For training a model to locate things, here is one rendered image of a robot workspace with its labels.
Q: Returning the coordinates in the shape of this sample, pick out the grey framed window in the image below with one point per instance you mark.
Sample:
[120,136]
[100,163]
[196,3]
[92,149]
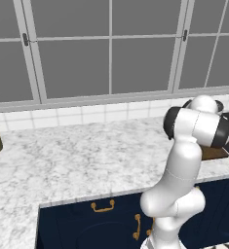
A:
[110,48]

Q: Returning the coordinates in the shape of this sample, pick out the navy drawer front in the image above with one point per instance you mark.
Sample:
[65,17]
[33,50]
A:
[96,210]

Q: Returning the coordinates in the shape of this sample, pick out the black window latch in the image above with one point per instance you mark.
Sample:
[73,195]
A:
[184,35]
[25,39]

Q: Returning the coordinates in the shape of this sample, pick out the brown wooden cutting board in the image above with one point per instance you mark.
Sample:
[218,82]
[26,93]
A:
[213,152]

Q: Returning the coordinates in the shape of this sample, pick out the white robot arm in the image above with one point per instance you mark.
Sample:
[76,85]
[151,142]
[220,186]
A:
[181,168]

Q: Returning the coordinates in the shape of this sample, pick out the navy cupboard door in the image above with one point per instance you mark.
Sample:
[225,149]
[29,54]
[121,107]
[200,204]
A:
[213,214]
[99,236]

